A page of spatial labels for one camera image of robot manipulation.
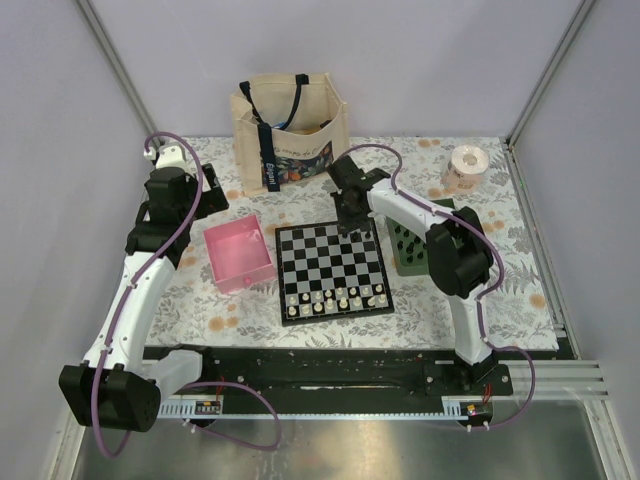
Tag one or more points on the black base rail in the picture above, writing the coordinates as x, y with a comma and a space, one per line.
314, 382

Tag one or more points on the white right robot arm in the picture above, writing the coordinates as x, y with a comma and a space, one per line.
458, 254

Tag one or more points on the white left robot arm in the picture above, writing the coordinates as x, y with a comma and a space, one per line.
112, 387

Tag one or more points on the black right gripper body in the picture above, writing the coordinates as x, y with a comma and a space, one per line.
348, 219

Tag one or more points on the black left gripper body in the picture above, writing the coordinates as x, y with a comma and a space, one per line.
211, 201

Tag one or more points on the pink plastic box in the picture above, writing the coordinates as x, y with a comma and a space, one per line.
238, 254

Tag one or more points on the green plastic tray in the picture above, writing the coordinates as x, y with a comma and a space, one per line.
409, 250

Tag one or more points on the beige canvas tote bag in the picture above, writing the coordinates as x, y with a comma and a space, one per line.
286, 128

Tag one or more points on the floral patterned tablecloth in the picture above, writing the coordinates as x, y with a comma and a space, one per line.
192, 311

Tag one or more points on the black white chessboard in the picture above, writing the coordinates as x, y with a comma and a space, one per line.
331, 278

